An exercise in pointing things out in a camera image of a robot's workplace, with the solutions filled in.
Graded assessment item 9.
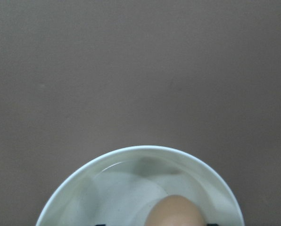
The brown egg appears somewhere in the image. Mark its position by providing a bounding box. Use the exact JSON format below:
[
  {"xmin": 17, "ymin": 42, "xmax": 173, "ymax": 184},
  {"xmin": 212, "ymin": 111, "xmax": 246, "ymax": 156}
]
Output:
[{"xmin": 145, "ymin": 195, "xmax": 206, "ymax": 226}]

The white ceramic bowl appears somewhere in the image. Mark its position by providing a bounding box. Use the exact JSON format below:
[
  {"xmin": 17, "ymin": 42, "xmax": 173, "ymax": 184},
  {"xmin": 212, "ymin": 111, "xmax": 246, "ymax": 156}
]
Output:
[{"xmin": 36, "ymin": 145, "xmax": 245, "ymax": 226}]

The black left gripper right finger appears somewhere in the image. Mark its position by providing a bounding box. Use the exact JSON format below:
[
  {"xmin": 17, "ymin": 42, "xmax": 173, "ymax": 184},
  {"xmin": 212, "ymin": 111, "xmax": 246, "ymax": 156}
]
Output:
[{"xmin": 207, "ymin": 223, "xmax": 219, "ymax": 226}]

